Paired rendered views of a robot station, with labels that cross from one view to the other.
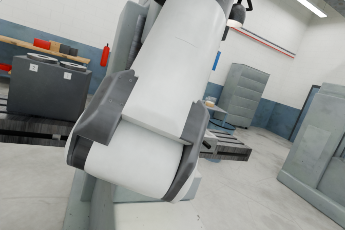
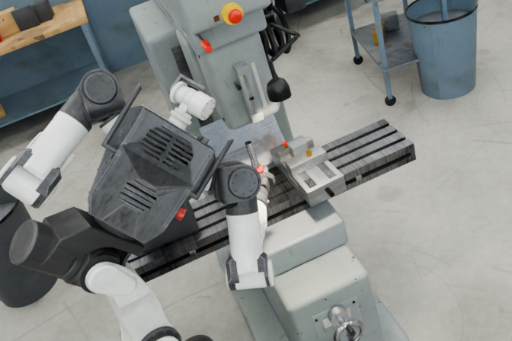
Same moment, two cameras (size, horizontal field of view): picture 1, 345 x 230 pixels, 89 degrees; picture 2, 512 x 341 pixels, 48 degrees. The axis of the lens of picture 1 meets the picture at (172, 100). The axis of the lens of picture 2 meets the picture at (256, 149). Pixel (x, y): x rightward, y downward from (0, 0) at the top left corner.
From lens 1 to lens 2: 1.46 m
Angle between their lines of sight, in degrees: 27
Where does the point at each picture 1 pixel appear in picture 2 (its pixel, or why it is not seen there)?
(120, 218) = (280, 288)
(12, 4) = not seen: outside the picture
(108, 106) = (233, 274)
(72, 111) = (189, 226)
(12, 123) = (158, 261)
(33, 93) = not seen: hidden behind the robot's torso
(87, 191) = not seen: hidden behind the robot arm
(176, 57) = (244, 250)
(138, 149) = (249, 278)
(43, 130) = (180, 253)
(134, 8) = (161, 46)
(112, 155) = (242, 284)
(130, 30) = (172, 72)
